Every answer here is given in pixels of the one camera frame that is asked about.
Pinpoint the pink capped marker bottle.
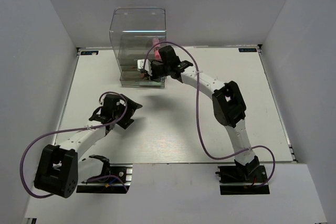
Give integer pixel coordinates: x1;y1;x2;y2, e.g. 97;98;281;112
152;38;161;60

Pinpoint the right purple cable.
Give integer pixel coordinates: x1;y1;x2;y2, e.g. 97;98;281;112
143;41;276;188

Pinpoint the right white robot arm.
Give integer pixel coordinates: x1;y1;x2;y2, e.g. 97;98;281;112
143;44;259;182

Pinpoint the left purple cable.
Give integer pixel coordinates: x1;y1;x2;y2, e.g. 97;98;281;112
20;92;129;198

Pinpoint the blue corner label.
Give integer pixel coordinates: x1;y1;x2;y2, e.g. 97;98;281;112
238;48;257;52
80;50;99;56

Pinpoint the purple cable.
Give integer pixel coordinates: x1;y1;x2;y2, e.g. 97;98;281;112
143;41;276;188
20;92;129;198

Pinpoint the clear acrylic drawer organizer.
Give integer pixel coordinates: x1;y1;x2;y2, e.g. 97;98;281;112
109;7;166;88

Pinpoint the left blue corner label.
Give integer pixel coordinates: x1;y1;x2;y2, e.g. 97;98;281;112
80;50;99;56

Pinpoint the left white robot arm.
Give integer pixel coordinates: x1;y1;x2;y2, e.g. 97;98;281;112
34;92;143;198

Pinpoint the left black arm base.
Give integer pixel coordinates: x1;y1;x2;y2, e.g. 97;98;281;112
76;155;133;194

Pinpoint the right blue corner label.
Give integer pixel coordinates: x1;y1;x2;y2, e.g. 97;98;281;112
238;48;257;52

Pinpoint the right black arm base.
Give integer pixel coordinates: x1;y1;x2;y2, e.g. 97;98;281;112
215;165;270;195

